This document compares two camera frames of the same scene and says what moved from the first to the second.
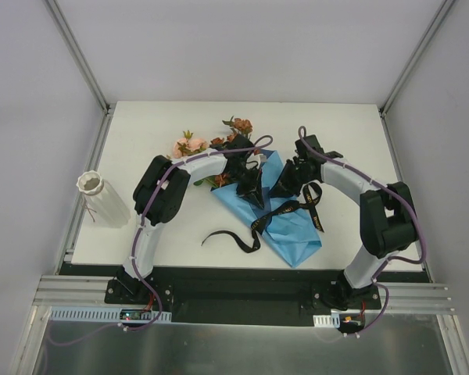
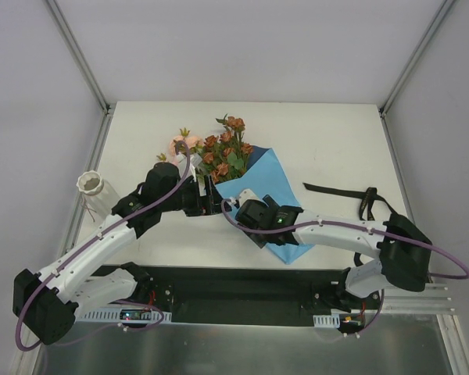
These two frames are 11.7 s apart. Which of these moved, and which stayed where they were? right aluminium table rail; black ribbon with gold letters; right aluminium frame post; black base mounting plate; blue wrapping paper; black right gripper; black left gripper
Moved: blue wrapping paper; black left gripper; black right gripper; black ribbon with gold letters
Stayed: black base mounting plate; right aluminium table rail; right aluminium frame post
